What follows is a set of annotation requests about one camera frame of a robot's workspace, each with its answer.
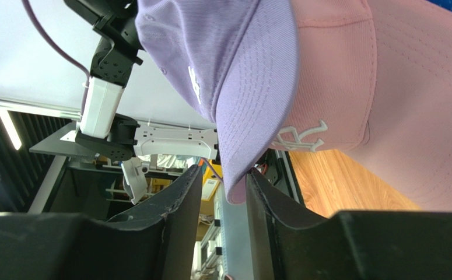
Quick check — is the light pink cap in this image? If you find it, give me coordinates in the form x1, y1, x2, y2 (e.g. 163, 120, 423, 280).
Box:
271, 1, 452, 211

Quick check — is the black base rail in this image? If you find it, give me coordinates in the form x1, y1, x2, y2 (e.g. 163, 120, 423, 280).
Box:
255, 149, 304, 205

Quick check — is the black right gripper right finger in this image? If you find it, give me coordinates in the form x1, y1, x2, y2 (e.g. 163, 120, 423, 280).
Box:
246, 169, 452, 279

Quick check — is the lavender cap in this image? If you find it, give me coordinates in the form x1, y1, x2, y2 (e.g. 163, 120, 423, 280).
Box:
135, 1, 299, 204

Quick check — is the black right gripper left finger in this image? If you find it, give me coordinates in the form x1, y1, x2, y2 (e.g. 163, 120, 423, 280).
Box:
0, 165, 202, 279

